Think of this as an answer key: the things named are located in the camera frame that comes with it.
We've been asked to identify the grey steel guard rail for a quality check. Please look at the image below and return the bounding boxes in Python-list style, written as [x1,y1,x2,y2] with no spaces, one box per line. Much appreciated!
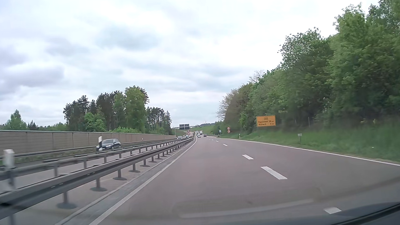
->
[0,136,200,225]

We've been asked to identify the brown noise barrier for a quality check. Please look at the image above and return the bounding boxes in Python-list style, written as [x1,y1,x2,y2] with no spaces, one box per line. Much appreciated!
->
[0,115,176,156]

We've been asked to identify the queue of distant vehicles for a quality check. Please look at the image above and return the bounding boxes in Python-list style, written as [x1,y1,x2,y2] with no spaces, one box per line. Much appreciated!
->
[175,130,208,141]

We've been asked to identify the yellow road sign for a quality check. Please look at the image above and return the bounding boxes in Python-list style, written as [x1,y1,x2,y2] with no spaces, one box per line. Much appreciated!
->
[256,115,277,136]

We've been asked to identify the wood of green trees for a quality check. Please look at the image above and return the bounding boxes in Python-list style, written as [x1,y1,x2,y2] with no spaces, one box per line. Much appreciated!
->
[200,0,400,138]

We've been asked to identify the dark car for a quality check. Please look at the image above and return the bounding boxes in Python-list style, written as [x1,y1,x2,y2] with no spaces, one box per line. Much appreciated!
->
[95,138,122,151]

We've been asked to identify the paved median strip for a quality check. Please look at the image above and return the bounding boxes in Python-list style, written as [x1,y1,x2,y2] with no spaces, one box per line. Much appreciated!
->
[0,139,202,225]

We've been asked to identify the road markings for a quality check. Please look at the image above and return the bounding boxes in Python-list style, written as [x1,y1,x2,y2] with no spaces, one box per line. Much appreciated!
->
[78,121,400,225]

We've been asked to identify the grey asphalt road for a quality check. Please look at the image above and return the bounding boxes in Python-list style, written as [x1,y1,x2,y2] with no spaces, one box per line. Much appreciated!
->
[46,120,400,225]

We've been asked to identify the grey asphalt opposite carriageway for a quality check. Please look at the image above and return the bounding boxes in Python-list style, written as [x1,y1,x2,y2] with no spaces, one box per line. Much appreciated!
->
[0,138,192,199]

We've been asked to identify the group of tall trees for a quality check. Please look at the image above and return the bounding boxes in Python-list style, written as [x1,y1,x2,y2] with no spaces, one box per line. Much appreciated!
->
[0,83,174,154]

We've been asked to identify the grass verge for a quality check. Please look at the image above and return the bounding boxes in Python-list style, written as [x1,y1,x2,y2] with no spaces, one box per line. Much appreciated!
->
[220,118,400,185]

